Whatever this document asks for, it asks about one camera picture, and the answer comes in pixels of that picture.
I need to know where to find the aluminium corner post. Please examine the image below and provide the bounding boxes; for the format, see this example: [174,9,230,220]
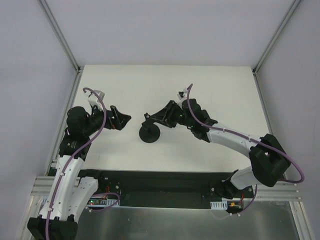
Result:
[37,0,82,73]
[252,0,303,76]

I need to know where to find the white cable duct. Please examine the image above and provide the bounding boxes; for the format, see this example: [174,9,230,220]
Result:
[87,198,120,208]
[210,200,228,211]

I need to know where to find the right aluminium corner post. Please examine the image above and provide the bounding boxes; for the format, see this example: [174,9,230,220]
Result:
[252,0,303,76]

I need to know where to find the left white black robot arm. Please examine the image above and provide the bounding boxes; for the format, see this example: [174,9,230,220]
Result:
[27,105,132,240]

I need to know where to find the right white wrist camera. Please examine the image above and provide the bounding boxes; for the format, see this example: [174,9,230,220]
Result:
[177,87,188,101]

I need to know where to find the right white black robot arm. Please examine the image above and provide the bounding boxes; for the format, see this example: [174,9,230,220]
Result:
[140,98,291,199]

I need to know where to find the right white cable duct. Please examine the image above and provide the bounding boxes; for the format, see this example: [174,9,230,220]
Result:
[210,200,228,211]

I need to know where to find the left white cable duct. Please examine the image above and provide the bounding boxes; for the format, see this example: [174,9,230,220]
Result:
[87,198,120,208]

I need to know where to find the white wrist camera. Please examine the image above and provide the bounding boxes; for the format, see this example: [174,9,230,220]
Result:
[177,87,188,101]
[83,90,105,109]

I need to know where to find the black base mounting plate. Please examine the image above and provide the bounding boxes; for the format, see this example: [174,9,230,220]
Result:
[47,168,255,208]

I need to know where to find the black round-base phone stand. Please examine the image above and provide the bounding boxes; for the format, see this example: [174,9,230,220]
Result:
[139,113,161,144]

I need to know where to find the left aluminium corner post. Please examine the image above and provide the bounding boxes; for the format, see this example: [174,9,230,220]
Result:
[37,0,82,73]

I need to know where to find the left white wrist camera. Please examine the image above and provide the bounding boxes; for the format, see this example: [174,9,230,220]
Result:
[83,90,105,109]

